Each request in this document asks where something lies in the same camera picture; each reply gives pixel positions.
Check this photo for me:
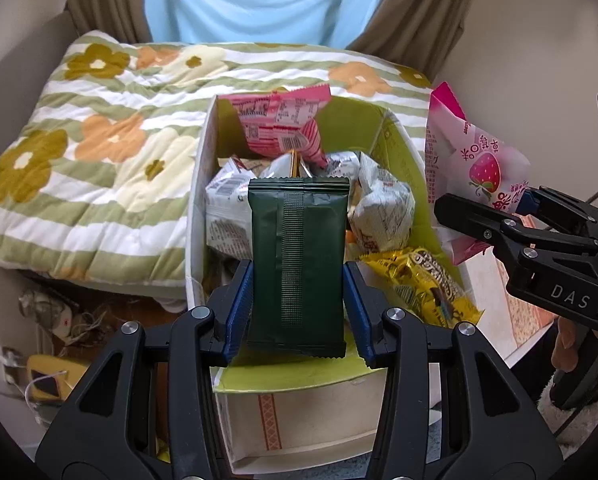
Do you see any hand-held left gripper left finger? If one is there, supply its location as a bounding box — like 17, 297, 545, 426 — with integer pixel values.
35, 259, 256, 480

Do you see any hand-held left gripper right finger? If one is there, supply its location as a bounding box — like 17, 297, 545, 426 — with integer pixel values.
342, 260, 564, 480

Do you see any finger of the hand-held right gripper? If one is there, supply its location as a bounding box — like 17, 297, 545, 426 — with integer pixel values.
433, 192, 530, 262
521, 185, 598, 247

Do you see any pink strawberry snack bag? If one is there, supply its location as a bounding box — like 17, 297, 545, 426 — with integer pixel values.
424, 82, 533, 267

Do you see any dark green snack packet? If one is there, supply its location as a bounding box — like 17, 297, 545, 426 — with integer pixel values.
245, 176, 351, 360

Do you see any green-lined cardboard box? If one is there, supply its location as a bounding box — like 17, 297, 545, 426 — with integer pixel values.
185, 92, 480, 477

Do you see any person's right forearm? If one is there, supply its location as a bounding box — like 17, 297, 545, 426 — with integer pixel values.
536, 375, 598, 443

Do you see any person's right hand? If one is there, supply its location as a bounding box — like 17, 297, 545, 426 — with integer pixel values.
551, 317, 588, 374

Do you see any yellow snack bag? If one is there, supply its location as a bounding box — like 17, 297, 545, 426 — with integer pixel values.
358, 247, 486, 329

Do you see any white snack bag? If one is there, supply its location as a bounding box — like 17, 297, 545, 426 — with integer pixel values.
205, 164, 260, 262
350, 152, 416, 257

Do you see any gold foil snack stick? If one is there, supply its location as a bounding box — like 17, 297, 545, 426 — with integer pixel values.
288, 149, 313, 179

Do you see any pink striped snack bag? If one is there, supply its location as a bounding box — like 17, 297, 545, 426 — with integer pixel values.
216, 85, 333, 169

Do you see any floral fabric slipper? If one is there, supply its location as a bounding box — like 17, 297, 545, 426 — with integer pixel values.
18, 287, 76, 347

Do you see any floral striped quilt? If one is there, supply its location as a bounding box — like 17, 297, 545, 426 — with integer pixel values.
0, 30, 436, 282

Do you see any brown curtain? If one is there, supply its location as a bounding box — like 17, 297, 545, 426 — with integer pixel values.
60, 0, 153, 44
349, 0, 484, 79

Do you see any light blue hanging cloth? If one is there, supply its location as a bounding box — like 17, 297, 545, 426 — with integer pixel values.
139, 0, 396, 49

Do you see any yellow object with cable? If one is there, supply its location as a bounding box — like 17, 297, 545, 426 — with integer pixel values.
25, 354, 91, 402

